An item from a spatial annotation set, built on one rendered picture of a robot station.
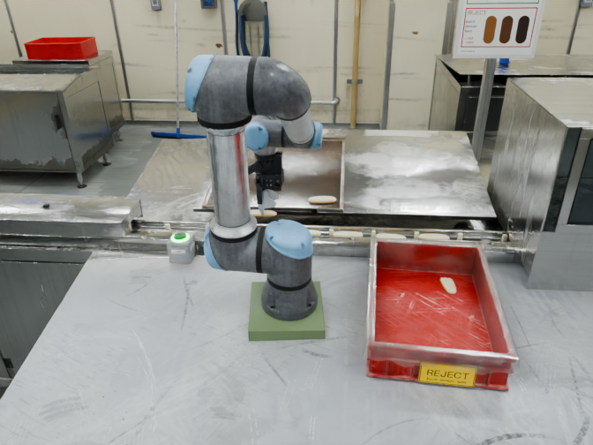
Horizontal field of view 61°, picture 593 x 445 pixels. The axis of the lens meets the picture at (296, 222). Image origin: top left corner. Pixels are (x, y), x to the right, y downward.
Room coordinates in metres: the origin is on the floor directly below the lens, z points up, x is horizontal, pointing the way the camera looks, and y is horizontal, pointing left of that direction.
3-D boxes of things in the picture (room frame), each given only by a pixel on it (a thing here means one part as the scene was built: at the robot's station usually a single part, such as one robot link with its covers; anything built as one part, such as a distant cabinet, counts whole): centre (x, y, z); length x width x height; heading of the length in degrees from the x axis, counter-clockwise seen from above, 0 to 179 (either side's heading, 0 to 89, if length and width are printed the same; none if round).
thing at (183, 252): (1.36, 0.37, 0.84); 0.08 x 0.08 x 0.11; 84
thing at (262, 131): (1.36, 0.09, 1.23); 0.11 x 0.11 x 0.08; 82
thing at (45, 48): (4.74, 2.09, 0.94); 0.51 x 0.36 x 0.13; 88
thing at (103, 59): (4.74, 2.09, 0.44); 0.70 x 0.55 x 0.87; 84
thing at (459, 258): (1.04, -0.35, 0.88); 0.49 x 0.34 x 0.10; 171
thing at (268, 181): (1.46, 0.08, 1.08); 0.09 x 0.08 x 0.12; 83
